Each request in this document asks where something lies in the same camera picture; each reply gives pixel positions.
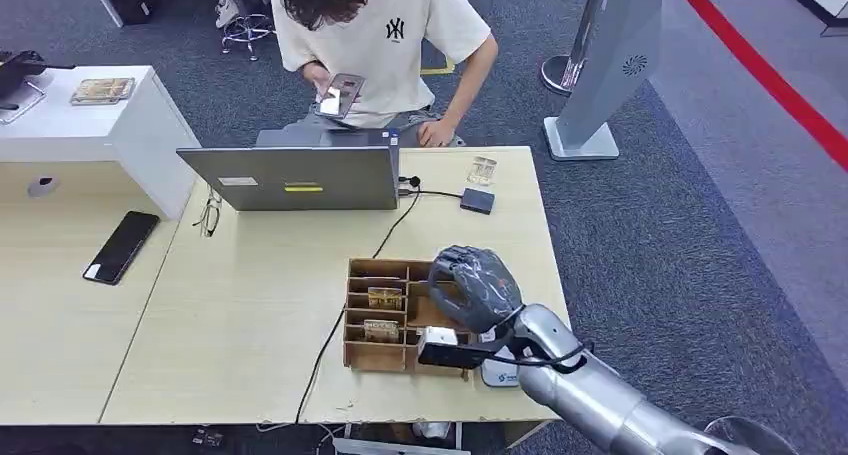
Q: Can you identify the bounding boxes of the clear acrylic card case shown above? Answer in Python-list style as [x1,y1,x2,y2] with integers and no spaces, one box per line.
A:
[466,155,499,188]

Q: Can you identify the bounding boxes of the person's left hand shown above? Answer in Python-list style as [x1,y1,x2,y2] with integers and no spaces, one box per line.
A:
[416,117,459,150]

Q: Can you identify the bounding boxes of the black power strip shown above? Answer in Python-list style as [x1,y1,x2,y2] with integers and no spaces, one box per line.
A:
[191,427,228,450]

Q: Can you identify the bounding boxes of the black-framed eyeglasses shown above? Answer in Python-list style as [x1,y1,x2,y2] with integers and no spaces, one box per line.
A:
[192,186,224,239]

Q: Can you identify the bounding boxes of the long black cable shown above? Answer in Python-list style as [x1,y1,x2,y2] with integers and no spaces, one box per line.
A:
[294,176,423,427]

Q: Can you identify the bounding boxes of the wooden card sorting box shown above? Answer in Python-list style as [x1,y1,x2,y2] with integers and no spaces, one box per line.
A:
[343,258,476,381]

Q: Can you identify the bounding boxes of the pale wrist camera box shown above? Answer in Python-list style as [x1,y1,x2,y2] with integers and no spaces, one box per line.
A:
[416,326,496,372]

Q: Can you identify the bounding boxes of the grey laptop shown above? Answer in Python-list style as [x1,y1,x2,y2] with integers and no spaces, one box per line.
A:
[176,128,401,213]

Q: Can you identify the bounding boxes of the clear acrylic stand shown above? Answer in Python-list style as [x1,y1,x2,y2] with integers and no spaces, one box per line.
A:
[0,82,48,126]

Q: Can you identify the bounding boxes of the short black hub cable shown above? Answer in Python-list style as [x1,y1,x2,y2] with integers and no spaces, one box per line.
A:
[399,187,464,200]

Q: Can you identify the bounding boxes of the white cabinet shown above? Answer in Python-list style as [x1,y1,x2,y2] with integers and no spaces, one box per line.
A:
[0,65,201,220]

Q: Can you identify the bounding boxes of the white box under desk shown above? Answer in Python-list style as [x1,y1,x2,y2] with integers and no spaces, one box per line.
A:
[413,421,453,441]

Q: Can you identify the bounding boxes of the white shoe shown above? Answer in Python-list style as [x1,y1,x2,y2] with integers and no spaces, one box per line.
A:
[214,0,242,30]

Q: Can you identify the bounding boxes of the black device with cable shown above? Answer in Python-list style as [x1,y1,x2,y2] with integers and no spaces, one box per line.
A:
[0,49,78,100]

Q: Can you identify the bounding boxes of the person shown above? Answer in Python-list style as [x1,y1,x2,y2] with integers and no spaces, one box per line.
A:
[267,0,500,150]

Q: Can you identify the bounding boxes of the person's right hand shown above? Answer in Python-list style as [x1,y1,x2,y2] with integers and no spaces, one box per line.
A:
[301,61,347,105]

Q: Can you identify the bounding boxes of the chrome stanchion post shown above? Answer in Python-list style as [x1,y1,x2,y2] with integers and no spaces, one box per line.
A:
[539,0,614,98]

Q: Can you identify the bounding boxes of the grey standing kiosk panel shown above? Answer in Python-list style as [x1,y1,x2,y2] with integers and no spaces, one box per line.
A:
[543,0,664,162]

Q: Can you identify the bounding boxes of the chrome stool base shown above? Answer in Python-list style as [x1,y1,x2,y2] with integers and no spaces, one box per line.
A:
[220,13,276,63]

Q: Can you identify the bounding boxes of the black smartphone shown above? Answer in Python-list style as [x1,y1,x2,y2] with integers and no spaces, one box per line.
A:
[82,211,162,286]

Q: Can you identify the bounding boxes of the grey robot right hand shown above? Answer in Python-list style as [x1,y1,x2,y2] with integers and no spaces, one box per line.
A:
[427,245,525,336]

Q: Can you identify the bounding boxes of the pack of golden cards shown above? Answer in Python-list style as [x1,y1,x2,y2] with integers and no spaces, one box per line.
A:
[70,76,137,107]

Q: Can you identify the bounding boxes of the flat grey white device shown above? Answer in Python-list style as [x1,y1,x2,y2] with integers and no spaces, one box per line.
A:
[479,331,522,389]

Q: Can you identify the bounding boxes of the small black usb hub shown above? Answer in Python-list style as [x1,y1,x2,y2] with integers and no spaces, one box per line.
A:
[459,187,497,216]

